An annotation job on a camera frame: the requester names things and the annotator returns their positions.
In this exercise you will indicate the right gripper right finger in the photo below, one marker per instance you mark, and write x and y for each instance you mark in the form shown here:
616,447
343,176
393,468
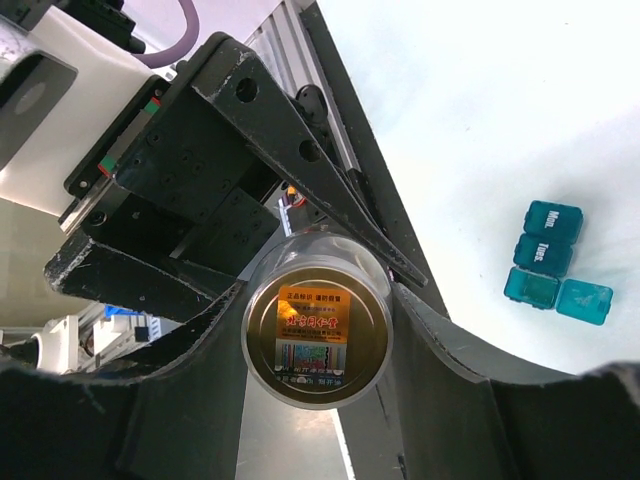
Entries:
469,410

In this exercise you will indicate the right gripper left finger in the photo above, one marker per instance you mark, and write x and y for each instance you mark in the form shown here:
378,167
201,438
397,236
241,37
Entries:
170,410

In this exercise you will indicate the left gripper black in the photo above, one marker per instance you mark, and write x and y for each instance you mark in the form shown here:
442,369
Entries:
170,206

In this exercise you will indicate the gold bottle lid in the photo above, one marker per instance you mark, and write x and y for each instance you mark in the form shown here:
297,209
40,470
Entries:
316,330

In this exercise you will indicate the clear pill bottle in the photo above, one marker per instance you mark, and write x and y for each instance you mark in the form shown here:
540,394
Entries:
317,320

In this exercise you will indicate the teal weekly pill organizer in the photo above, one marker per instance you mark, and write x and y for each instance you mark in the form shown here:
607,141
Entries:
541,260

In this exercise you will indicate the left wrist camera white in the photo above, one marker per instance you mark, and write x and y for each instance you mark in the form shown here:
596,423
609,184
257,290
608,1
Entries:
70,80

